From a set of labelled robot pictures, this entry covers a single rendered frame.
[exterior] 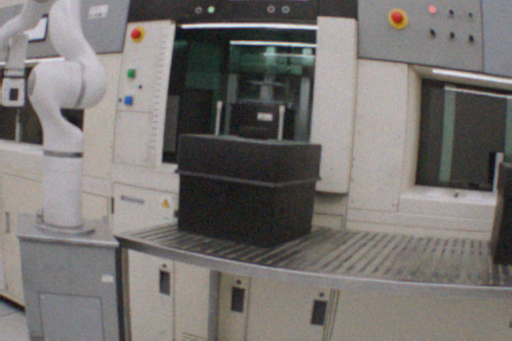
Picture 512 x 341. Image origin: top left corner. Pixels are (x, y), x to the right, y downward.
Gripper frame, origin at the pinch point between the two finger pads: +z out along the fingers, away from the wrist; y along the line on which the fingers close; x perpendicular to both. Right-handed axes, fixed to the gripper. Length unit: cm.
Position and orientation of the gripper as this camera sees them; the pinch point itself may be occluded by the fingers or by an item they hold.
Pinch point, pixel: (9, 120)
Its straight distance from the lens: 202.6
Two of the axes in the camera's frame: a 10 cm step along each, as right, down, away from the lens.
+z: -0.7, 10.0, 0.5
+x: -6.8, -0.9, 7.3
